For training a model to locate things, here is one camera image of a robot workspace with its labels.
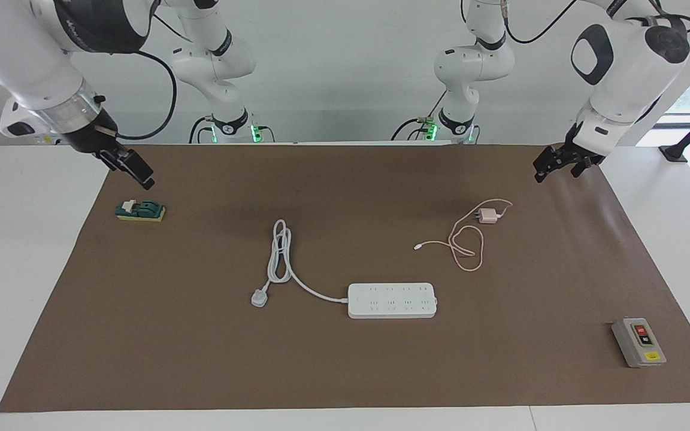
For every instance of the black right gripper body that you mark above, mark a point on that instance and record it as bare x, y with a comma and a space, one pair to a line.
90, 134

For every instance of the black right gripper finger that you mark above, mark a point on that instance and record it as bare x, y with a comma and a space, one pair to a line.
138, 169
111, 160

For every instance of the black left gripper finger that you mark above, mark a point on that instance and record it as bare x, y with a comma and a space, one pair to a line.
547, 164
579, 167

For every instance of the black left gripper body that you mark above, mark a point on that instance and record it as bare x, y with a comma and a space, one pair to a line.
584, 148

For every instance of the pink charger adapter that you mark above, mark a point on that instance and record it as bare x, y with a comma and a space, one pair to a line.
489, 216

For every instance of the white power strip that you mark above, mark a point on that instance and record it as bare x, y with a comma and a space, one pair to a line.
393, 300

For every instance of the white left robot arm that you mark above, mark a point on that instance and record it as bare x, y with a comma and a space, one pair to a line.
614, 90

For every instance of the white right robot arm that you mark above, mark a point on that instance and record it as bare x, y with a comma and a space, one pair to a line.
33, 66

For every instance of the green circuit board module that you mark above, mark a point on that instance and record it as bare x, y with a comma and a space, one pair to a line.
140, 211

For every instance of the brown table mat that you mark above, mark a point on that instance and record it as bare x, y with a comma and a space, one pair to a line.
345, 371

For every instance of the grey on-off switch box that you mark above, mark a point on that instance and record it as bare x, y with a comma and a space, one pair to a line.
639, 342

